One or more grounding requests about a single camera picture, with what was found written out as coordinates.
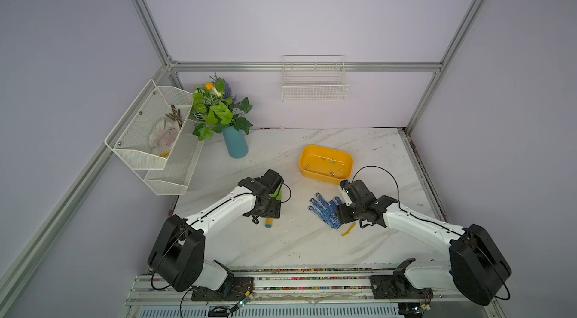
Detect blue dotted work glove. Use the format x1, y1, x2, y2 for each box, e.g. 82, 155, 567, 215
308, 193, 356, 236

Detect yellow plastic storage box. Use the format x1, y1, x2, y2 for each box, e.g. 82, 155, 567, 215
298, 145, 354, 185

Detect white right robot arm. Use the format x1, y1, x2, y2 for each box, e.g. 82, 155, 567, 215
336, 180, 512, 306

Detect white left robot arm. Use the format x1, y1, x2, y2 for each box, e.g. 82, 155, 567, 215
147, 169, 284, 298

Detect green yellow brush tool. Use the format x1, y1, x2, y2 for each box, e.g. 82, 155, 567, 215
265, 184, 283, 228

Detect teal vase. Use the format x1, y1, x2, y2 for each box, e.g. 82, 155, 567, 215
222, 127, 249, 159

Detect green artificial plant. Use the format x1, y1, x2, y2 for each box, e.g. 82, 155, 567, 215
189, 73, 253, 141

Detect white cloth in shelf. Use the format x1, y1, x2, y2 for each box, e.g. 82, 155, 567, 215
149, 118, 180, 157

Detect brown twigs in shelf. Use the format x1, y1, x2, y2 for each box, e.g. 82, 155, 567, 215
165, 105, 183, 128

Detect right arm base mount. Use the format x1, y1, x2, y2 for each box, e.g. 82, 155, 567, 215
369, 258, 434, 302

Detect aluminium rail platform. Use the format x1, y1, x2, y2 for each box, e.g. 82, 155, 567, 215
120, 268, 505, 317

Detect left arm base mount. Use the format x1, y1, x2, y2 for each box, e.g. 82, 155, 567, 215
190, 260, 254, 302

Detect white mesh wall shelf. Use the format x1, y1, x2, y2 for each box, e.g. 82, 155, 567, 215
105, 80, 203, 196

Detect white wire wall basket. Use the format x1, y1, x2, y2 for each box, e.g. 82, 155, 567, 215
281, 55, 349, 102

